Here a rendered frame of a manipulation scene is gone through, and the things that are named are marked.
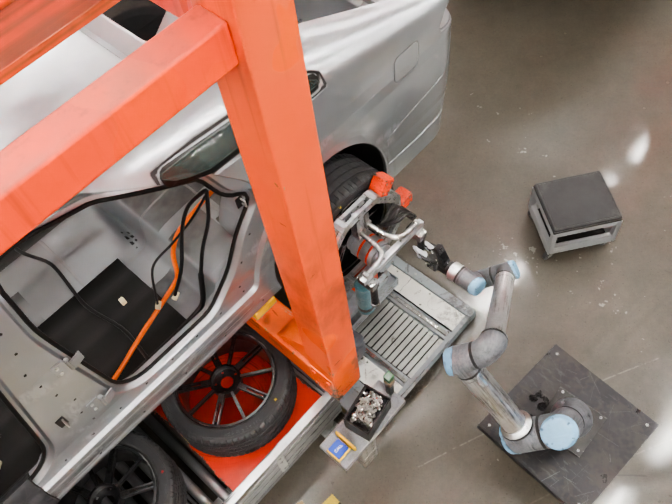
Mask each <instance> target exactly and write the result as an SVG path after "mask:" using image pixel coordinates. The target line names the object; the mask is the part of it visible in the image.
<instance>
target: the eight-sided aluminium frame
mask: <svg viewBox="0 0 672 504"><path fill-rule="evenodd" d="M365 202H366V203H365ZM364 203H365V204H364ZM380 203H386V209H387V211H388V209H389V207H390V206H392V205H394V204H397V205H400V206H401V198H400V194H398V193H396V192H395V191H393V190H392V189H390V191H389V194H388V195H387V196H383V197H381V196H380V195H378V194H377V193H375V192H374V191H372V190H371V189H370V190H367V191H366V192H364V193H363V194H362V196H361V197H360V198H359V199H358V200H357V201H356V202H355V203H353V204H352V205H351V206H350V207H349V208H348V209H347V210H346V211H345V212H344V213H343V214H342V215H341V216H340V217H338V218H337V220H336V221H335V222H334V229H335V235H337V233H338V235H337V237H336V240H337V246H338V250H339V248H340V246H341V244H342V242H343V240H344V238H345V236H346V234H347V232H348V231H349V230H350V228H351V227H352V226H353V225H355V224H356V222H357V221H358V220H360V219H361V218H362V217H363V216H364V214H365V213H366V212H367V211H369V210H370V209H371V208H372V207H373V206H374V205H375V204H380ZM363 204H364V205H363ZM362 205H363V206H362ZM361 206H362V207H361ZM360 207H361V208H360ZM358 208H360V209H359V210H358V211H357V212H356V213H355V214H354V215H353V216H352V217H351V215H352V214H353V213H354V212H355V211H356V210H357V209H358ZM350 217H351V218H350ZM349 218H350V219H349ZM348 219H349V220H348ZM347 220H348V221H347ZM346 221H347V222H346ZM400 223H401V221H400V222H399V223H397V224H394V225H391V226H392V227H391V229H390V231H389V233H391V234H395V233H396V231H397V229H398V227H399V226H400ZM379 237H380V238H381V239H383V240H384V238H385V237H383V236H381V235H380V234H379ZM384 241H386V242H387V243H389V244H390V242H391V239H388V238H385V240H384ZM365 265H366V263H364V262H363V261H360V262H359V263H358V264H357V265H356V266H355V267H354V268H353V269H352V270H351V271H350V272H349V273H348V274H347V275H346V276H343V280H344V285H345V290H348V289H352V288H354V282H355V280H356V279H357V277H358V276H359V275H360V274H361V273H362V272H363V271H364V270H365V271H366V270H367V269H368V268H369V267H370V266H368V265H367V266H366V267H365V268H364V269H363V270H362V271H361V272H360V273H359V274H358V275H357V276H356V277H354V276H355V275H356V274H357V273H358V272H359V271H360V270H361V269H362V268H363V267H364V266H365Z"/></svg>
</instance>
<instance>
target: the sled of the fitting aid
mask: <svg viewBox="0 0 672 504"><path fill-rule="evenodd" d="M384 274H386V275H387V276H388V281H387V282H386V283H385V284H384V285H383V286H382V287H381V288H380V289H379V290H378V296H379V300H380V303H381V302H382V301H383V300H384V299H385V298H386V297H387V296H388V295H389V294H390V293H391V292H392V291H393V290H394V288H395V287H396V286H397V285H398V277H396V276H395V275H394V274H392V273H391V272H389V271H388V270H386V271H385V272H384ZM369 315H370V314H369ZM369 315H363V314H361V313H360V312H359V311H358V312H357V313H356V314H355V315H354V316H353V317H352V318H351V325H352V328H354V330H356V329H357V328H358V327H359V326H360V325H361V324H362V322H363V321H364V320H365V319H366V318H367V317H368V316H369Z"/></svg>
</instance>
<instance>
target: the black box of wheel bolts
mask: <svg viewBox="0 0 672 504"><path fill-rule="evenodd" d="M390 408H391V398H389V397H388V396H386V395H384V394H383V393H381V392H379V391H377V390H376V389H374V388H372V387H370V386H369V385H367V384H365V385H364V387H363V388H362V390H361V391H360V393H359V394H358V396H357V398H356V399H355V401H354V402H353V404H352V405H351V407H350V408H349V410H348V411H347V413H346V414H345V416H344V417H343V421H344V424H345V427H346V428H348V429H349V430H351V431H353V432H354V433H356V434H358V435H359V436H361V437H363V438H364V439H366V440H367V441H369V442H370V440H371V439H372V437H373V436H374V434H375V433H376V431H377V429H378V428H379V426H380V424H381V423H382V421H383V420H384V418H385V416H386V415H387V413H388V412H389V410H390Z"/></svg>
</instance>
